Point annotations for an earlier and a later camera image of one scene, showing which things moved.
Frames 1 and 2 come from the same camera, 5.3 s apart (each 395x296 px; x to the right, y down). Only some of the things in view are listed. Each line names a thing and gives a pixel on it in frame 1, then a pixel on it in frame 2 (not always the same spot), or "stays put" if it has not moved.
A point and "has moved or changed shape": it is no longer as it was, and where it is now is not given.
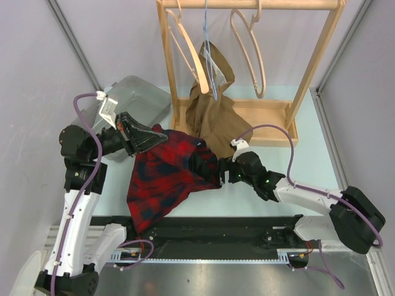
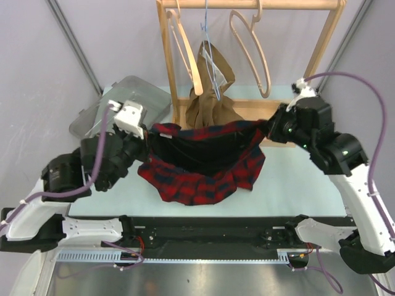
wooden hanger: [251, 23] has moved or changed shape
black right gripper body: [236, 174] -> [284, 129]
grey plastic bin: [142, 100] stays put
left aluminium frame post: [73, 43] stays put
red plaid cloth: [165, 173] has moved or changed shape
